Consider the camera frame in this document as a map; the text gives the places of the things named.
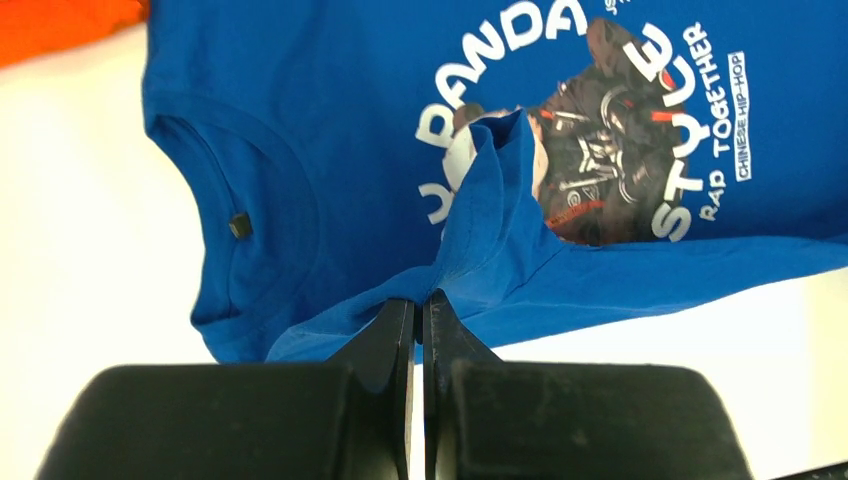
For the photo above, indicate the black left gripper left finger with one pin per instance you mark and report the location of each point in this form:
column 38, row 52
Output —
column 344, row 418

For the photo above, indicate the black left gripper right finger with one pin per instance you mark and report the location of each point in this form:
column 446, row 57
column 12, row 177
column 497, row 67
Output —
column 487, row 418

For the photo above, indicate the blue panda print t-shirt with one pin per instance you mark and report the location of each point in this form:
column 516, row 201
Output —
column 549, row 165

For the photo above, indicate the folded orange t-shirt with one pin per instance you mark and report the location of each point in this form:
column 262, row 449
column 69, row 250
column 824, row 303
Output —
column 34, row 28

